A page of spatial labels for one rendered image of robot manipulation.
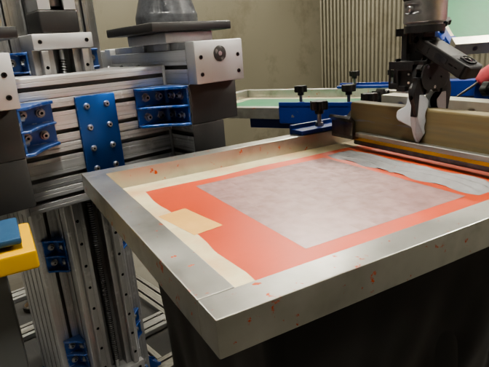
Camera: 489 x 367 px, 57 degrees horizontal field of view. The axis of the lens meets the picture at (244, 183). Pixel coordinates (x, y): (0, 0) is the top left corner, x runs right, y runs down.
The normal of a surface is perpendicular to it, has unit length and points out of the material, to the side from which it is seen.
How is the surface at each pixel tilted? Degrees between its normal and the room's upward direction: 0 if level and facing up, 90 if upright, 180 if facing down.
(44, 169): 90
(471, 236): 90
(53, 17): 90
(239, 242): 0
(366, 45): 90
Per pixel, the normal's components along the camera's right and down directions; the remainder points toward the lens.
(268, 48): 0.66, 0.17
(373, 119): -0.87, 0.20
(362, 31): -0.75, 0.25
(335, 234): -0.07, -0.96
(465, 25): -0.07, -0.66
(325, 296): 0.49, 0.22
